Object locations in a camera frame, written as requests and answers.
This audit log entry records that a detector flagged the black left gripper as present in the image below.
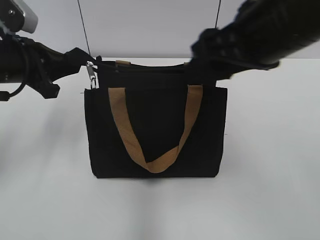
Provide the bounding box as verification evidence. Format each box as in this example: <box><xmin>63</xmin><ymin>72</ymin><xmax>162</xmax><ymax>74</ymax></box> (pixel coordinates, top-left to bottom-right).
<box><xmin>21</xmin><ymin>37</ymin><xmax>97</xmax><ymax>99</ymax></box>

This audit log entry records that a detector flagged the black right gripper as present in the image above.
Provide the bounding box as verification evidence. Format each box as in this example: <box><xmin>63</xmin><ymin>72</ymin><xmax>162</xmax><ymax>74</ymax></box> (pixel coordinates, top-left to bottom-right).
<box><xmin>189</xmin><ymin>26</ymin><xmax>241</xmax><ymax>82</ymax></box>

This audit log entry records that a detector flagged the silver zipper pull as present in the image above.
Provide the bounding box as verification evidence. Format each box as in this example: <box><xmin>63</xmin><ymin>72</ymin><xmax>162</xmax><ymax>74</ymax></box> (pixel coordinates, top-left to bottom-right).
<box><xmin>86</xmin><ymin>61</ymin><xmax>97</xmax><ymax>89</ymax></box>

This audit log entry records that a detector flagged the black canvas tote bag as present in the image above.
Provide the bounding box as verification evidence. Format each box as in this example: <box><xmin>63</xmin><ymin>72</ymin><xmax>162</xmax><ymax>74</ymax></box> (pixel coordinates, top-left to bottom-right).
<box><xmin>84</xmin><ymin>57</ymin><xmax>228</xmax><ymax>179</ymax></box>

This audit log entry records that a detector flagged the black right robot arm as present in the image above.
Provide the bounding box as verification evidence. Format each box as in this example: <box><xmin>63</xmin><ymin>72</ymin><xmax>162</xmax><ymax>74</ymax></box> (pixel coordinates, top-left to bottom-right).
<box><xmin>188</xmin><ymin>0</ymin><xmax>320</xmax><ymax>81</ymax></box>

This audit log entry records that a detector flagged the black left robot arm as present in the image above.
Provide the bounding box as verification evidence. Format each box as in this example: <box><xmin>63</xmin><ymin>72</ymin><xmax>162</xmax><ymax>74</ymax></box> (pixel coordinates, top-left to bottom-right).
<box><xmin>0</xmin><ymin>35</ymin><xmax>98</xmax><ymax>102</ymax></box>

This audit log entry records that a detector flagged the left black hanging cord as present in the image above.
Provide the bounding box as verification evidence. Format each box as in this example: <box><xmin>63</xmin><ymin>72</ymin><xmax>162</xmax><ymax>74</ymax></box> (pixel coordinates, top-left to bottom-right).
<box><xmin>77</xmin><ymin>0</ymin><xmax>92</xmax><ymax>55</ymax></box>

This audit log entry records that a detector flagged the black hanging cord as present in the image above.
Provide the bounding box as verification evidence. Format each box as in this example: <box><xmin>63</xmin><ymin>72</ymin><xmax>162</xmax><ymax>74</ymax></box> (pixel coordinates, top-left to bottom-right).
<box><xmin>77</xmin><ymin>0</ymin><xmax>92</xmax><ymax>55</ymax></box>
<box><xmin>214</xmin><ymin>0</ymin><xmax>222</xmax><ymax>28</ymax></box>

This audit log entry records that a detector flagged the right black hanging cord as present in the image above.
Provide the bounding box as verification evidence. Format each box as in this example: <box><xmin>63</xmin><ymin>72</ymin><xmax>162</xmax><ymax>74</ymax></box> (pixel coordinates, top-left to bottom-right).
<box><xmin>214</xmin><ymin>0</ymin><xmax>222</xmax><ymax>28</ymax></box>

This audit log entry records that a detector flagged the brown front bag handle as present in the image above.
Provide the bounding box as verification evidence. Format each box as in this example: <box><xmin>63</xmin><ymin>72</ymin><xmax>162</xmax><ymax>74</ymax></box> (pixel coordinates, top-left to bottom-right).
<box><xmin>108</xmin><ymin>85</ymin><xmax>203</xmax><ymax>174</ymax></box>

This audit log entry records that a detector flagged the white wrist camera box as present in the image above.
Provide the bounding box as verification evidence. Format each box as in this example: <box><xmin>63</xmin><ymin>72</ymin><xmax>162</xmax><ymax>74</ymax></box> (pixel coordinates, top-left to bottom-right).
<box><xmin>0</xmin><ymin>0</ymin><xmax>38</xmax><ymax>35</ymax></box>

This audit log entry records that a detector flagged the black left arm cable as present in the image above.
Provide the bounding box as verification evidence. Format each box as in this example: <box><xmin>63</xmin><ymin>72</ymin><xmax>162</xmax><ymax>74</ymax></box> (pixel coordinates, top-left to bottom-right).
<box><xmin>0</xmin><ymin>44</ymin><xmax>28</xmax><ymax>102</ymax></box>

